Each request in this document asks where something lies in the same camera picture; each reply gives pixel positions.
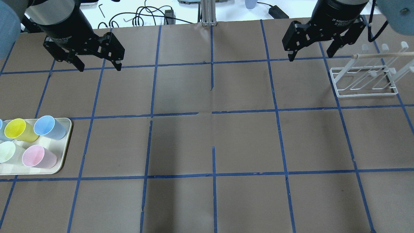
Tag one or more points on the yellow plastic cup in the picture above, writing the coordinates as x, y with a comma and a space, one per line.
19, 129

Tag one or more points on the black power brick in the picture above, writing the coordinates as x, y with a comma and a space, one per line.
169, 17

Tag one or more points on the pale green plastic cup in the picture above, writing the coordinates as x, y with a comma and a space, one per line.
11, 153

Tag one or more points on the pink plastic cup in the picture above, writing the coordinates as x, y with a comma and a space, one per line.
36, 156

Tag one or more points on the blue cup on desk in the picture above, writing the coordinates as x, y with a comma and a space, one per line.
250, 4

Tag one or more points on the cream plastic tray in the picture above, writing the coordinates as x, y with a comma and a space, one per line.
58, 147

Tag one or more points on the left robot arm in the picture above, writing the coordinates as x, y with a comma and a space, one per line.
12, 14

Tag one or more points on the aluminium frame post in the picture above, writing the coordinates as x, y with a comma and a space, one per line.
208, 13

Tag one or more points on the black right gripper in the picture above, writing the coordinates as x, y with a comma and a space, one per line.
339, 16

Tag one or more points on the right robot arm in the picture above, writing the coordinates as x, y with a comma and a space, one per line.
398, 13

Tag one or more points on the white wire cup rack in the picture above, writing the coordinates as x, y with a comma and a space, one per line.
369, 74

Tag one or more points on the blue plastic cup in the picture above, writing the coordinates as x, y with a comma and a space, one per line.
49, 127

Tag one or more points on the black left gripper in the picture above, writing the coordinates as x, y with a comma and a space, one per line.
66, 30

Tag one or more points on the light blue cup at edge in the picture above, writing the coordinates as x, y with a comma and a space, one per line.
2, 131

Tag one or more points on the black power adapter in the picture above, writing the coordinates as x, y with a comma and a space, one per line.
277, 13

